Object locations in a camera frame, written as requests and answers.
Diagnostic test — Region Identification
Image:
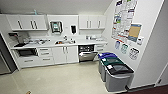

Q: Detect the white wall paper notice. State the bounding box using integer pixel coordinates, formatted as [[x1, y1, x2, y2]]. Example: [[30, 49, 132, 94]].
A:
[[113, 40, 122, 51]]

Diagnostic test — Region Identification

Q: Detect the white base cabinet door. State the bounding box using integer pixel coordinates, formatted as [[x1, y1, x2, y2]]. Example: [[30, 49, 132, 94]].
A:
[[51, 46, 68, 66], [64, 45, 80, 65]]

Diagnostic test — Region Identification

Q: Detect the steel paper towel dispenser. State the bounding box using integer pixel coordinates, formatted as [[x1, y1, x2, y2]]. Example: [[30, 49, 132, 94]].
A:
[[49, 20, 64, 35]]

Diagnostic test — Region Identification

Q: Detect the built-in dishwasher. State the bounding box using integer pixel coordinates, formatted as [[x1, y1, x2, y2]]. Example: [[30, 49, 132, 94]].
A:
[[77, 43, 100, 64]]

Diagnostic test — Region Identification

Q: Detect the grey bin green lid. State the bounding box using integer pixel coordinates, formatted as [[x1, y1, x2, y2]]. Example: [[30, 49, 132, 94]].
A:
[[100, 57, 127, 84]]

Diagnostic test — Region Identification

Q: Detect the black white wall label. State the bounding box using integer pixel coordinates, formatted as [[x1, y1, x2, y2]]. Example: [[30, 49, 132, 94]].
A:
[[128, 46, 141, 61]]

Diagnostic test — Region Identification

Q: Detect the white dish cloth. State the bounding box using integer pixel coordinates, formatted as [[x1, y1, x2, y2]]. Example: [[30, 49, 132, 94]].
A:
[[95, 37, 106, 43]]

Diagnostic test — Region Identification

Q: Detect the small white wall box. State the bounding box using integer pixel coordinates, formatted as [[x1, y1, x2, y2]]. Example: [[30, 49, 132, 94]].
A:
[[136, 35, 145, 46]]

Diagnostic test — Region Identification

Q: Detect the red white wall poster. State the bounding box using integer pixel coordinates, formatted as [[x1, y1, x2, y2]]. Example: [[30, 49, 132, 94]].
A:
[[110, 0, 139, 43]]

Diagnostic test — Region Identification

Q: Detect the green bin wall label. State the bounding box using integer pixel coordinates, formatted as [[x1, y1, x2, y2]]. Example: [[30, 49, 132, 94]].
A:
[[120, 42, 130, 55]]

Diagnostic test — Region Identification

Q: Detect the large white wall cabinet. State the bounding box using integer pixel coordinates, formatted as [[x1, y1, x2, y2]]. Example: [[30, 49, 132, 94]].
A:
[[5, 14, 50, 32]]

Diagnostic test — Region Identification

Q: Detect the steel refrigerator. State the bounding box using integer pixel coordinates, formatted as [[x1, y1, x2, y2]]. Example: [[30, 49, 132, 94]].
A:
[[0, 33, 18, 76]]

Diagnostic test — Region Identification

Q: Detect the chrome sink faucet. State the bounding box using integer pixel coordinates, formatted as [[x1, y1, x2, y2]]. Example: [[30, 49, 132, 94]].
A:
[[62, 35, 69, 42]]

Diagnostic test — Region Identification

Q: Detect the wide white drawer front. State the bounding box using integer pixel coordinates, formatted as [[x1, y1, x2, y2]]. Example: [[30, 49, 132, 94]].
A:
[[16, 56, 42, 70]]

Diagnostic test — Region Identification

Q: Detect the black drawer handle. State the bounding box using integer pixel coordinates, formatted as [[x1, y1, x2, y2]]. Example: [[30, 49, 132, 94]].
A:
[[39, 48, 50, 52], [23, 59, 35, 63], [41, 57, 52, 62], [40, 52, 51, 56]]

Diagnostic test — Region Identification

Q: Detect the dark coffee machine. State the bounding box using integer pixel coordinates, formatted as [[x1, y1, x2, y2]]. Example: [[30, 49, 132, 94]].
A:
[[7, 31, 22, 47]]

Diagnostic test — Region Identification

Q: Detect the beige wall notice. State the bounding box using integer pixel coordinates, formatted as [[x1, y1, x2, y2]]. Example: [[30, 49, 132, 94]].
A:
[[127, 22, 143, 44]]

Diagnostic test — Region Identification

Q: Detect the bowl with orange food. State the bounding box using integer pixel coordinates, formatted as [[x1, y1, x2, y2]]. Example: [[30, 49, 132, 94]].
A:
[[54, 40, 65, 46]]

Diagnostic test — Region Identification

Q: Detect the black cabinet door handle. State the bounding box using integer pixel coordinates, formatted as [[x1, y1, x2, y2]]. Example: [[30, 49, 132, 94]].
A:
[[88, 20, 92, 29], [98, 20, 102, 29], [86, 20, 90, 29]]

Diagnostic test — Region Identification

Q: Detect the black base cabinet handle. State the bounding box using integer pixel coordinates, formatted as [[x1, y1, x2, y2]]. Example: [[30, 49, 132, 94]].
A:
[[61, 47, 65, 57], [65, 46, 69, 56]]

